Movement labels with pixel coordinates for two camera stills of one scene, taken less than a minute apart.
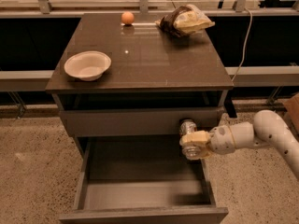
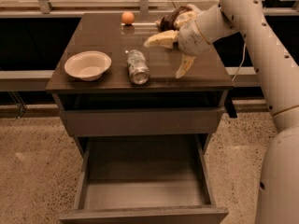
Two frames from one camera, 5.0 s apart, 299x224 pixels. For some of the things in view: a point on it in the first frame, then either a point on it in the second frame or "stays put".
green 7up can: [190, 139] to [138, 67]
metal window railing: [223, 1] stays put
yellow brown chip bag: [185, 20] stays put
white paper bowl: [88, 65] stays put
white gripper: [221, 140] to [192, 38]
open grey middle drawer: [141, 180] stays put
